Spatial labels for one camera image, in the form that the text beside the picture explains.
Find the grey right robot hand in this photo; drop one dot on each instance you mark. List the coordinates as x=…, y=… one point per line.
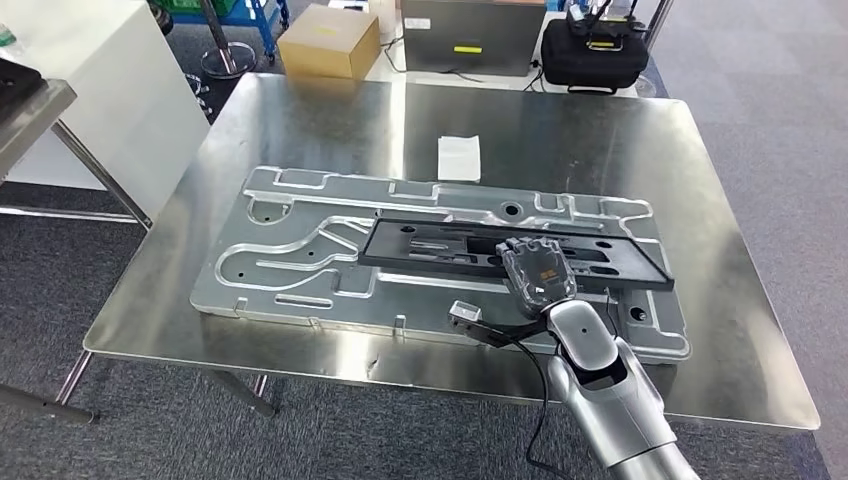
x=540, y=278

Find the black plastic frame part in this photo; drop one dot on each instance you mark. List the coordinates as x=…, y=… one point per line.
x=424, y=248

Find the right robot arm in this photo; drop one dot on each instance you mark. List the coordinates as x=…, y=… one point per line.
x=596, y=397

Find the stainless steel workbench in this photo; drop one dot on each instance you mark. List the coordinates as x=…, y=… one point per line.
x=596, y=132

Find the white paper sheet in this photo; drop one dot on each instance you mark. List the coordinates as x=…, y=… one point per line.
x=459, y=159

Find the black carry bag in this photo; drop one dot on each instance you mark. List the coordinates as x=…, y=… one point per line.
x=590, y=63

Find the white low table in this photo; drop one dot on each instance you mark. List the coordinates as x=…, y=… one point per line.
x=424, y=77

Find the aluminium fixture plate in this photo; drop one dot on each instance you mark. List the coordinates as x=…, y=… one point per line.
x=298, y=278

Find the grey metal case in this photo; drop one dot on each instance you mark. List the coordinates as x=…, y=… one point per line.
x=477, y=33

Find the cardboard box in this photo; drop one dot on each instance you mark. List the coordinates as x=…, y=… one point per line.
x=324, y=40

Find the blue cart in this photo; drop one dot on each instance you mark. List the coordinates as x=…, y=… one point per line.
x=265, y=16

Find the green crate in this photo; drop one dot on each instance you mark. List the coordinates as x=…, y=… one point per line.
x=199, y=6

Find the black parts tray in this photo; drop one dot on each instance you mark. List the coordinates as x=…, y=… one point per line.
x=16, y=86

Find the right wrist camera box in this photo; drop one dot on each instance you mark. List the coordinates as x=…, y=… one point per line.
x=464, y=311

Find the chrome stanchion post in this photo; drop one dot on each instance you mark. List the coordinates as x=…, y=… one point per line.
x=228, y=63

